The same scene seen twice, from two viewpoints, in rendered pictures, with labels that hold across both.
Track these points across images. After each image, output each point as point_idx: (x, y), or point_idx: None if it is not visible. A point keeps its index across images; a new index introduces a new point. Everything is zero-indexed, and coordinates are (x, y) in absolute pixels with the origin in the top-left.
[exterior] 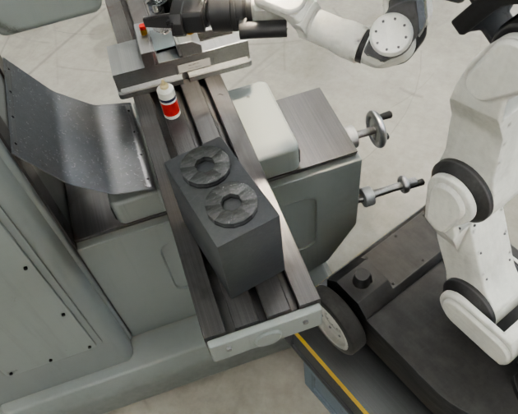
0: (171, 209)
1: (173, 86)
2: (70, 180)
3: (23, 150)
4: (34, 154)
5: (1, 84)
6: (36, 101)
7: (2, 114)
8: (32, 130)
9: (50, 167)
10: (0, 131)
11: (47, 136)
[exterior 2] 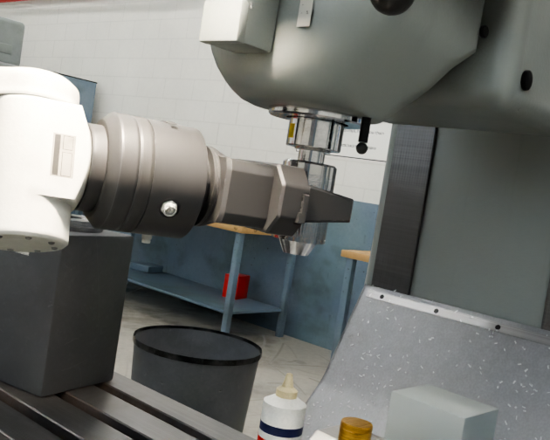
0: (140, 388)
1: (271, 404)
2: (326, 386)
3: (372, 308)
4: (368, 329)
5: (511, 312)
6: (499, 392)
7: (431, 285)
8: (418, 346)
9: (347, 354)
10: (381, 254)
11: (412, 378)
